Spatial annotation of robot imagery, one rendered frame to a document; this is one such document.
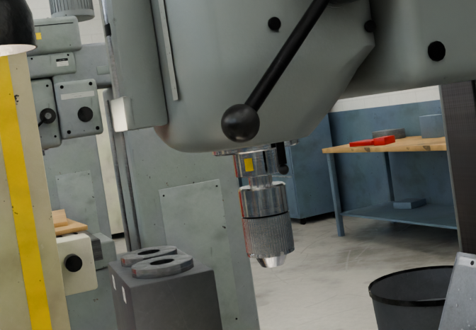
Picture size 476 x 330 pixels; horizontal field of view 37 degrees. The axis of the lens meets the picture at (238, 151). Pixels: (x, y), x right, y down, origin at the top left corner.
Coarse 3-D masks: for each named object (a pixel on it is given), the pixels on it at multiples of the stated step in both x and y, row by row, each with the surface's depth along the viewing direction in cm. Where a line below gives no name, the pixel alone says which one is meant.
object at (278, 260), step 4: (276, 256) 68; (280, 256) 68; (284, 256) 69; (260, 260) 68; (264, 260) 68; (268, 260) 68; (272, 260) 68; (276, 260) 68; (280, 260) 68; (284, 260) 69; (260, 264) 69; (264, 264) 68; (268, 264) 68; (272, 264) 68; (276, 264) 68; (280, 264) 69
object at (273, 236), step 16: (240, 208) 69; (256, 208) 67; (272, 208) 67; (288, 208) 69; (256, 224) 67; (272, 224) 67; (288, 224) 68; (256, 240) 67; (272, 240) 67; (288, 240) 68; (256, 256) 68; (272, 256) 67
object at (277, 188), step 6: (246, 186) 70; (264, 186) 67; (270, 186) 67; (276, 186) 67; (282, 186) 68; (240, 192) 68; (246, 192) 67; (252, 192) 67; (258, 192) 67; (264, 192) 67; (270, 192) 67; (276, 192) 67; (282, 192) 68; (240, 198) 68; (246, 198) 67; (252, 198) 67; (258, 198) 67
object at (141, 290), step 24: (120, 264) 112; (144, 264) 103; (168, 264) 100; (192, 264) 102; (120, 288) 104; (144, 288) 96; (168, 288) 97; (192, 288) 98; (216, 288) 99; (120, 312) 109; (144, 312) 96; (168, 312) 97; (192, 312) 98; (216, 312) 99
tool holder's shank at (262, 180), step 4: (256, 176) 67; (260, 176) 68; (264, 176) 68; (268, 176) 68; (252, 180) 68; (256, 180) 68; (260, 180) 68; (264, 180) 68; (268, 180) 68; (272, 180) 69; (252, 184) 68; (256, 184) 68; (260, 184) 68; (264, 184) 68; (268, 184) 68
